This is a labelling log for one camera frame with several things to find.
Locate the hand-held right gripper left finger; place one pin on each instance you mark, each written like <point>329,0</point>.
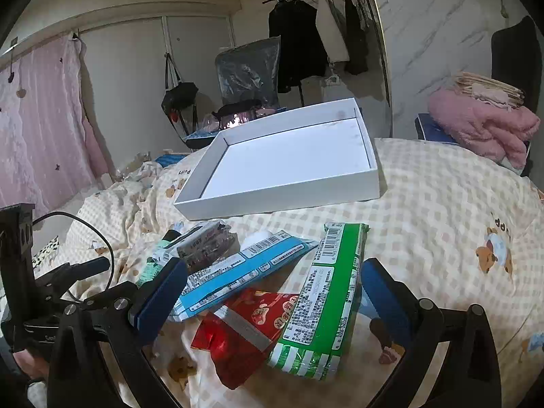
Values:
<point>159,304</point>

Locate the checked bear print blanket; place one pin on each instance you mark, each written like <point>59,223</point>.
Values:
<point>425,221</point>

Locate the green cosmetic tube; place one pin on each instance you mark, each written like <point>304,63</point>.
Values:
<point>149,270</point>

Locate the phone with lit screen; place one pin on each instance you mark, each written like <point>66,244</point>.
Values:
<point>233,123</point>

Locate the white hanging garment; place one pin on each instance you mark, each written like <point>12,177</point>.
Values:
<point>333,29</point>

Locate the red snack packet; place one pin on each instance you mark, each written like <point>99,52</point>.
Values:
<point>238,348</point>

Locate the green snack packet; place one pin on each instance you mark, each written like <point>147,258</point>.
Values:
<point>323,306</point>

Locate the dark hanging garment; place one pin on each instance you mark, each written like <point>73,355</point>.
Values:
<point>356,34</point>

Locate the folded pink fleece blanket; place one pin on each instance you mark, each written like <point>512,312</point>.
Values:
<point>480,127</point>

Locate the blue snack packet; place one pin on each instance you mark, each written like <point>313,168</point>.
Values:
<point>238,272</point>

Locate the black floor mat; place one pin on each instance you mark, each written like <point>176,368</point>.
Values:
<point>518,51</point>

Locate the pink curtain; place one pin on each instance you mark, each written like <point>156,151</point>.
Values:
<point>42,127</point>

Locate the white cardboard box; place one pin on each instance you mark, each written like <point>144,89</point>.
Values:
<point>276,165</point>

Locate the black hanging bag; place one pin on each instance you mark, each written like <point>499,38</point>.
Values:
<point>178,95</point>

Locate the folded beige cloth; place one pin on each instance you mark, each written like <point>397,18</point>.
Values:
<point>488,89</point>

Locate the blue cloth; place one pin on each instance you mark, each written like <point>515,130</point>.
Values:
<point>170,160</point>

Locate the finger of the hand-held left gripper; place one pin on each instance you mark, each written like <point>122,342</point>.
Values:
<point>85,270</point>

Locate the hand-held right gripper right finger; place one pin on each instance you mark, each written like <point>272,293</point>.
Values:
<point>382,301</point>

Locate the black and white snack packet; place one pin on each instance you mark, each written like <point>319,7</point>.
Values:
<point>204,242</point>

